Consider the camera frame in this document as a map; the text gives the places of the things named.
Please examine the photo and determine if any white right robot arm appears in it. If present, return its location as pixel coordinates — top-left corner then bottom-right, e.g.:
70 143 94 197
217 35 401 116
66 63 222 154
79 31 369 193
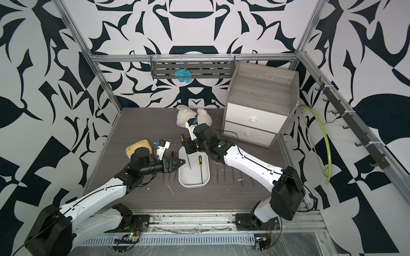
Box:
181 119 306 230

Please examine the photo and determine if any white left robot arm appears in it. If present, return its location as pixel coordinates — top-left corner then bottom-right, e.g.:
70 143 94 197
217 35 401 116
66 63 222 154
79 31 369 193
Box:
24 147 185 256

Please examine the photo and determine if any white plastic storage box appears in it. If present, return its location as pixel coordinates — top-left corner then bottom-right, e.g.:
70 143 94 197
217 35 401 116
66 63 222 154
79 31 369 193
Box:
178 147 210 188

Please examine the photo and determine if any yellow sponge block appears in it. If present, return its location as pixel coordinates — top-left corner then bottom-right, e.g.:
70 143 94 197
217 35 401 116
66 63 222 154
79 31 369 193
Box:
126 139 153 159

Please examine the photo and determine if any white plush toy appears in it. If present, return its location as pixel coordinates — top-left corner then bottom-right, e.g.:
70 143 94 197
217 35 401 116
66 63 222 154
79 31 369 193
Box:
176 106 212 128

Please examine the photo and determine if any grey wooden drawer cabinet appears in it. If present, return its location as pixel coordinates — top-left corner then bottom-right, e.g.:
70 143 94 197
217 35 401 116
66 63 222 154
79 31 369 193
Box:
222 61 300 148

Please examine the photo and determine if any teal crumpled cloth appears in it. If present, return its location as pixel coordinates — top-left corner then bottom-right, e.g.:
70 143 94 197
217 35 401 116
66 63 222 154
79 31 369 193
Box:
175 69 192 83

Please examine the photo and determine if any green hoop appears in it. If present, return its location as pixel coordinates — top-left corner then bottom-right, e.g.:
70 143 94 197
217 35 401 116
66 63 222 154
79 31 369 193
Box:
299 105 333 185

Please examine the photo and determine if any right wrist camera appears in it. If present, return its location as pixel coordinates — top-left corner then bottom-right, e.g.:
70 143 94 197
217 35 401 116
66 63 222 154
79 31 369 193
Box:
185 118 198 140

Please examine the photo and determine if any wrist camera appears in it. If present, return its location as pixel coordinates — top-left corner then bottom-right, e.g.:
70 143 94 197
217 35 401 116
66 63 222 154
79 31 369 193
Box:
185 118 198 140
154 140 170 161

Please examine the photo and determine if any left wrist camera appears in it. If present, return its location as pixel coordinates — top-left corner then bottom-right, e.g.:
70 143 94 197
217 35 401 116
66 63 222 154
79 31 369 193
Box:
154 140 170 161

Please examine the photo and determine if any grey slotted wall shelf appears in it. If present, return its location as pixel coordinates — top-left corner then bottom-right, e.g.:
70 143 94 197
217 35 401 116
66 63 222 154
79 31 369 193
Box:
150 59 236 79

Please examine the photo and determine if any white perforated cable duct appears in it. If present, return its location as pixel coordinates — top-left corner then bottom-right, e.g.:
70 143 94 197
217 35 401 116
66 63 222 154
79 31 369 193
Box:
80 233 256 246

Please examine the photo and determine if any grey wall hook rail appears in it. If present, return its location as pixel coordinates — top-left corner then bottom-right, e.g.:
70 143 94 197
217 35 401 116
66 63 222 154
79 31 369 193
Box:
317 77 390 169

